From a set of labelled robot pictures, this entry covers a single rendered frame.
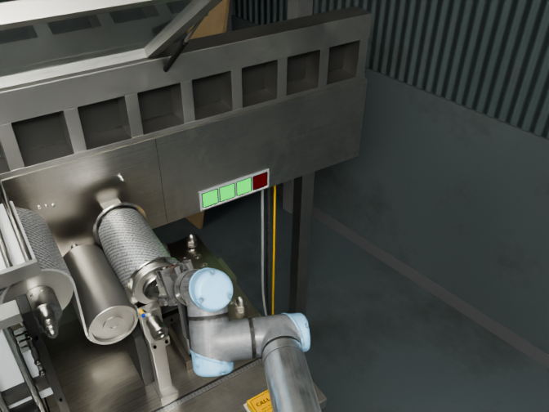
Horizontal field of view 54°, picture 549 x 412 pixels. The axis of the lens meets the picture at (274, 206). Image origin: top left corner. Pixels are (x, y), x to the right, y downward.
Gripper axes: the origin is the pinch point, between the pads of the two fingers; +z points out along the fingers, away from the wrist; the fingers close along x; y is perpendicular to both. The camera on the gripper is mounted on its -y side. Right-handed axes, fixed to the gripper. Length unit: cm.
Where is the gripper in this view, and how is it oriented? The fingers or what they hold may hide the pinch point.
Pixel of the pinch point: (171, 294)
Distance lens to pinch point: 132.6
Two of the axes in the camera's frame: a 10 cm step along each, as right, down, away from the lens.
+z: -4.1, 1.1, 9.0
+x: -8.5, 3.2, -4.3
